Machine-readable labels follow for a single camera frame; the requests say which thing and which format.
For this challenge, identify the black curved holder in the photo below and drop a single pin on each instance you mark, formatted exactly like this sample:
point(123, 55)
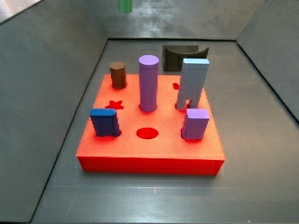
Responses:
point(175, 53)

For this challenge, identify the dark blue peg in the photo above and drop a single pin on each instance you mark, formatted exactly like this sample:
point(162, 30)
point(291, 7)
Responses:
point(104, 121)

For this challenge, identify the green star-shaped peg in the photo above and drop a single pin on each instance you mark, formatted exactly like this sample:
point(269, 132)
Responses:
point(124, 6)

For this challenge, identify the brown hexagonal peg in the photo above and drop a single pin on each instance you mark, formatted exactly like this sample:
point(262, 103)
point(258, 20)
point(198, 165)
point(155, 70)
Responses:
point(118, 75)

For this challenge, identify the light blue arch peg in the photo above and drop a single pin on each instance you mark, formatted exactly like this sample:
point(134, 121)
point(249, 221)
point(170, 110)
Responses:
point(194, 72)

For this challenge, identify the tall purple cylinder peg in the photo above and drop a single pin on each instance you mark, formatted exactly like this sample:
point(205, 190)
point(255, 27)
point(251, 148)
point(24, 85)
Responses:
point(149, 71)

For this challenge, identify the red peg board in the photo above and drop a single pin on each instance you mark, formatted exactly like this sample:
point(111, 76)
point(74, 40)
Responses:
point(150, 146)

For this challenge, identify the short purple square peg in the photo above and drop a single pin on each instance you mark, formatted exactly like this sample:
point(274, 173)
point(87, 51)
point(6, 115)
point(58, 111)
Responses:
point(195, 123)

